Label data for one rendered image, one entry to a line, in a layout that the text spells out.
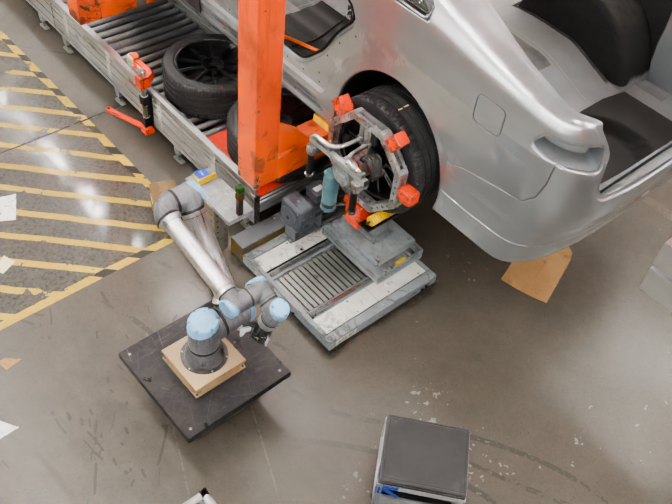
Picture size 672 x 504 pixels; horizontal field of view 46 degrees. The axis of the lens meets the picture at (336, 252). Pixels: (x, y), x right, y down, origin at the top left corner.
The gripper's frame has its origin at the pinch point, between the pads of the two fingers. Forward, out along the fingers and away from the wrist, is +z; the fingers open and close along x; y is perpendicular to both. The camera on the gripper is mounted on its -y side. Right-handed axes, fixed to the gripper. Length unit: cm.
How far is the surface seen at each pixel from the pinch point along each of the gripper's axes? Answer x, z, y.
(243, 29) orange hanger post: -60, -56, -118
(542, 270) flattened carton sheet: 167, 12, -124
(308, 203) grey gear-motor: 16, 28, -106
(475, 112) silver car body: 46, -99, -94
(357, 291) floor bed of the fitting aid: 62, 41, -74
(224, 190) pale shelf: -30, 41, -99
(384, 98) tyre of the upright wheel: 18, -54, -123
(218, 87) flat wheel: -53, 57, -183
